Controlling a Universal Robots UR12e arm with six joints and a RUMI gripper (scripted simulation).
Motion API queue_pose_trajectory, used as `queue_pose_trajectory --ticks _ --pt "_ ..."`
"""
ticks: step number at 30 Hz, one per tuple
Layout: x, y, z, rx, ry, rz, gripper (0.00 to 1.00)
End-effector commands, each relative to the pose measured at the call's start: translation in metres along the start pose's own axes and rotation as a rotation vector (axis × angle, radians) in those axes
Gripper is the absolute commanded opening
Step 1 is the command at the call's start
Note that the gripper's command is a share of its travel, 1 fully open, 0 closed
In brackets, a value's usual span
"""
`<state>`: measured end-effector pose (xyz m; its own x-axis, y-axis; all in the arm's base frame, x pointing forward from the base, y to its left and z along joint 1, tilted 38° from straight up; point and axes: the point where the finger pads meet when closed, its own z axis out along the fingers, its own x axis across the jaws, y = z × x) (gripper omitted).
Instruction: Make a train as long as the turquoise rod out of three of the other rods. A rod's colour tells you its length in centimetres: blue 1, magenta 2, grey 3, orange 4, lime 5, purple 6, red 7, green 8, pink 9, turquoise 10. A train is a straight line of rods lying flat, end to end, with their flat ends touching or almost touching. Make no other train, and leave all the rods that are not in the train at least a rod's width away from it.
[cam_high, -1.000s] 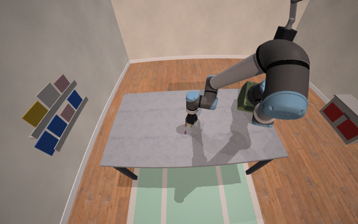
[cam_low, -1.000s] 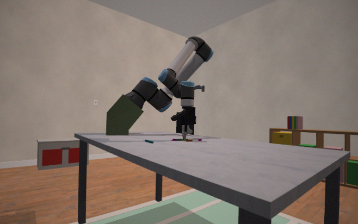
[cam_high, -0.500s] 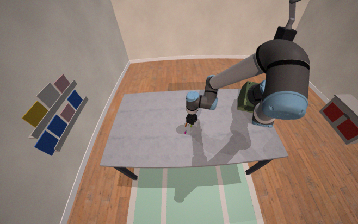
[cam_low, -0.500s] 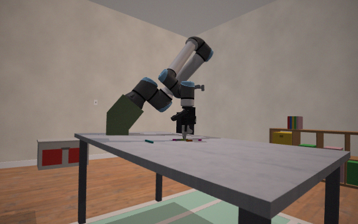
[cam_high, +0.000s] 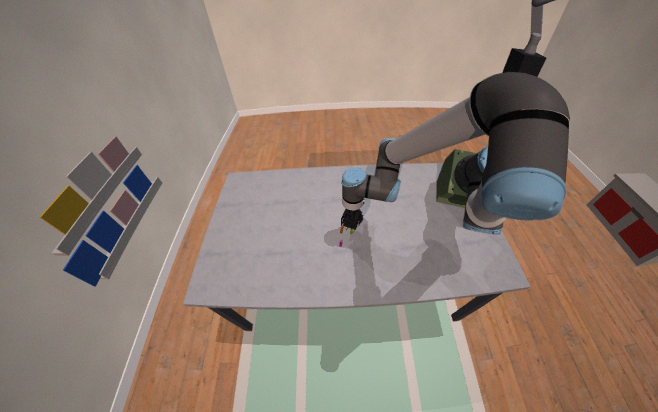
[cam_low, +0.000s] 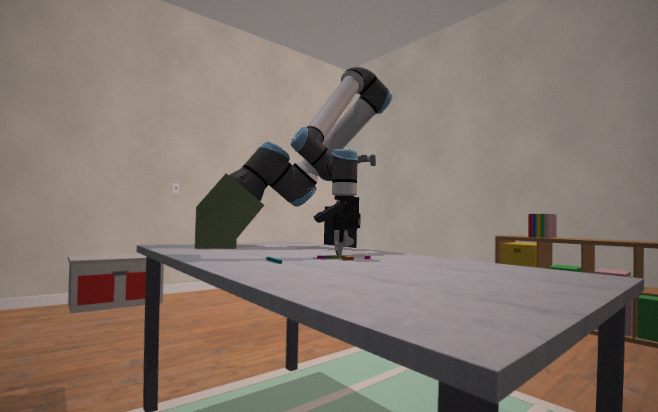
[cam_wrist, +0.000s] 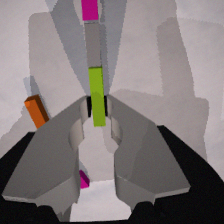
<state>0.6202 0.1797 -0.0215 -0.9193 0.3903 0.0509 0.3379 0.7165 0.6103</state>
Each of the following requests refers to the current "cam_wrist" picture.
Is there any magenta block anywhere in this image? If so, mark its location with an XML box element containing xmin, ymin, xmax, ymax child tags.
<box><xmin>79</xmin><ymin>170</ymin><xmax>90</xmax><ymax>189</ymax></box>
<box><xmin>81</xmin><ymin>0</ymin><xmax>98</xmax><ymax>21</ymax></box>

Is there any lime green rod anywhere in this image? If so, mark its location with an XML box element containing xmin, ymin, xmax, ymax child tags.
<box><xmin>88</xmin><ymin>66</ymin><xmax>106</xmax><ymax>127</ymax></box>

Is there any orange rectangular block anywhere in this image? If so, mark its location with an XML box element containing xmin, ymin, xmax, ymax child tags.
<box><xmin>24</xmin><ymin>94</ymin><xmax>50</xmax><ymax>129</ymax></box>

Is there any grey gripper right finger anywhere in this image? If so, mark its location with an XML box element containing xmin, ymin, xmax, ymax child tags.
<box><xmin>104</xmin><ymin>94</ymin><xmax>224</xmax><ymax>224</ymax></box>

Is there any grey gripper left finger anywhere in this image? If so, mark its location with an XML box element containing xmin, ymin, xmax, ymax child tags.
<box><xmin>0</xmin><ymin>95</ymin><xmax>92</xmax><ymax>224</ymax></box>

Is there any grey rod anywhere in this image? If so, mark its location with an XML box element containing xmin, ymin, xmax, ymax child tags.
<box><xmin>84</xmin><ymin>22</ymin><xmax>102</xmax><ymax>67</ymax></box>

